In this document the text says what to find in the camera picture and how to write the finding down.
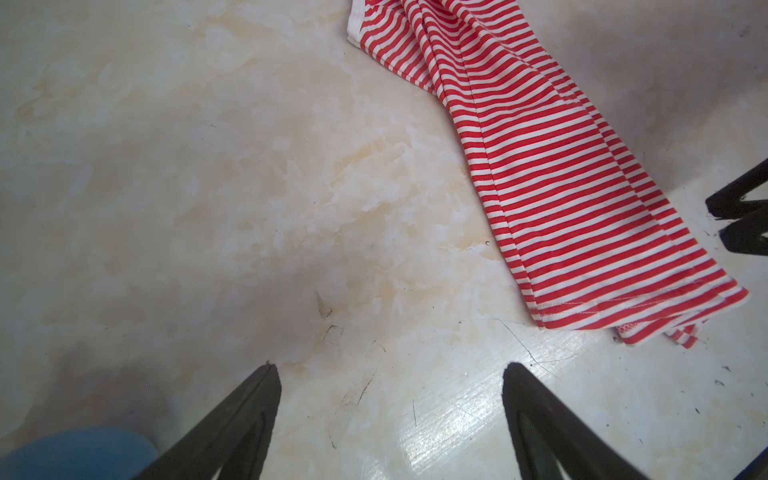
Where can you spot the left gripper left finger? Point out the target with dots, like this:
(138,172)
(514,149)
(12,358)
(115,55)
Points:
(232,441)

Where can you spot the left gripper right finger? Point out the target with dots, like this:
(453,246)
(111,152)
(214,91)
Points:
(549,440)

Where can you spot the plush doll blue hat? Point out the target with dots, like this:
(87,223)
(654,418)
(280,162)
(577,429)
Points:
(93,453)

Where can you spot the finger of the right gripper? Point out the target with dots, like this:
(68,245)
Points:
(747,235)
(729,202)

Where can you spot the red white striped tank top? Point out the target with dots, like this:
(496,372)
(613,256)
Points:
(589,238)

